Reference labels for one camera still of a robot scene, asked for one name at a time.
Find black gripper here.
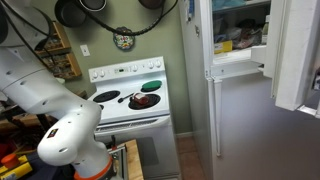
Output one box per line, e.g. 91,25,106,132
312,68,320,92

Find white electric stove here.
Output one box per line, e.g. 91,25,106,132
87,55,183,180

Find white freezer door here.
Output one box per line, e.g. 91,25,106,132
250,0,320,120

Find frozen food bags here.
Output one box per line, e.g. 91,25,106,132
233,18,264,50

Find thin black cable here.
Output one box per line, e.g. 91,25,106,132
0,0,56,66

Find black hanging frying pan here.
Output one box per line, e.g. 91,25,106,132
54,0,88,28

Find blue fridge magnet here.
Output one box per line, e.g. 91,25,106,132
187,0,195,23

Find black corrugated cable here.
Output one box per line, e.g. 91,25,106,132
73,0,180,37

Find white main door handle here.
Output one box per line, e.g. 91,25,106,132
213,78,223,158

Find pale bottle green cap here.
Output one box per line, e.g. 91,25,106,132
261,14,272,45

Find dark blue cover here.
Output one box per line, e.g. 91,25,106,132
19,153,76,180

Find aluminium base frame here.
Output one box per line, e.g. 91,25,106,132
106,144,130,180

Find wooden table top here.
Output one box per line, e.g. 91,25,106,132
124,139,145,180

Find white light switch plate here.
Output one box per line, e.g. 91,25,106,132
79,44,91,57

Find brown hanging pan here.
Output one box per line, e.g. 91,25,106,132
138,0,167,10

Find red emergency stop button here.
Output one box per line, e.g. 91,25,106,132
0,153,20,170

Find yellow control box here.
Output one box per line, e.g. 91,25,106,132
0,154,34,180

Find decorative ceramic wall plate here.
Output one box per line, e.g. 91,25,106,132
112,26,136,52

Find yellow food box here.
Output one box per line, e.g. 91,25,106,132
213,39,234,55

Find green round pot holder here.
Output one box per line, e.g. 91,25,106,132
140,79,163,93

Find brown bottle white cap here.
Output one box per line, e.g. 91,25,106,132
132,92,150,106

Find wooden spice rack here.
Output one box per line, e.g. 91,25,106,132
33,21,83,81

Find teal food bag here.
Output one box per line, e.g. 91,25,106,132
212,0,254,11

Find dark pan with pale rim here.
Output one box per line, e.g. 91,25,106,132
79,0,108,12

